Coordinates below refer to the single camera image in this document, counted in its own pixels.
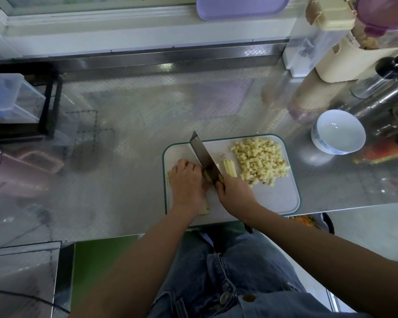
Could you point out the purple lid food container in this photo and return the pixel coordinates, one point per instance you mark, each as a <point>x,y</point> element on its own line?
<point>385,20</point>

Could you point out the glass bottle black cap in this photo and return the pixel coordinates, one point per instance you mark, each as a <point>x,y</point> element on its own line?
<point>381,76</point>

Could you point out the steel bin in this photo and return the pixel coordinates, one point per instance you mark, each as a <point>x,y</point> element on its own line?
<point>21,280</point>

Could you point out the clear container cream lid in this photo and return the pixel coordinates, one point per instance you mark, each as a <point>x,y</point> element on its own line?
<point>315,39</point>

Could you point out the green mat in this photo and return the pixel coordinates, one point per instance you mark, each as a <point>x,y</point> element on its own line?
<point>99,265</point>

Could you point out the person's left hand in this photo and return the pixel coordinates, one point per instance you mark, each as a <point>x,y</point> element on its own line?
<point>187,188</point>

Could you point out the clear plastic storage box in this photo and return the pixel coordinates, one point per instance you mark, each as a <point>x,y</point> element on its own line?
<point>12,99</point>

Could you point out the pile of diced potato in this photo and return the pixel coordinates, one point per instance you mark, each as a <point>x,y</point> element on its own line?
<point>262,159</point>

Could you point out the cream plastic canister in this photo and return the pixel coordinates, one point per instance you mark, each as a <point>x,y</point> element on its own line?
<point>351,63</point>

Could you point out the person's left forearm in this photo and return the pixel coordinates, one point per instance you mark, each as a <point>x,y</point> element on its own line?
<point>129,268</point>

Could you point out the metal bowl with scraps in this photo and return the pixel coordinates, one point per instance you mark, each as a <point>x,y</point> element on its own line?
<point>312,220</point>

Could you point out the person's right hand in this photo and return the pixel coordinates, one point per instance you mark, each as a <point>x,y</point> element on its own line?
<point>237,195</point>

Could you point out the white bowl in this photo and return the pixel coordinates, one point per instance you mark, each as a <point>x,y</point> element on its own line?
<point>338,131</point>

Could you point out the person's right forearm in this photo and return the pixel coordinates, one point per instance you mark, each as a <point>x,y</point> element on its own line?
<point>338,268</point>

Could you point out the black metal rack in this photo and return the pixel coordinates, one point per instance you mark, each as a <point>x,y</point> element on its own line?
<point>50,106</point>

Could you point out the purple plastic cutting board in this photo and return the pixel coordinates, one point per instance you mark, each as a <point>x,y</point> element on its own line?
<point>242,6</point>

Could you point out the person's blue jeans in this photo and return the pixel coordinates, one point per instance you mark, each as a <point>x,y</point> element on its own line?
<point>219,285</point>

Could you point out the white cutting board green rim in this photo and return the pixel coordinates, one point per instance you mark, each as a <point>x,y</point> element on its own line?
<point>285,195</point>

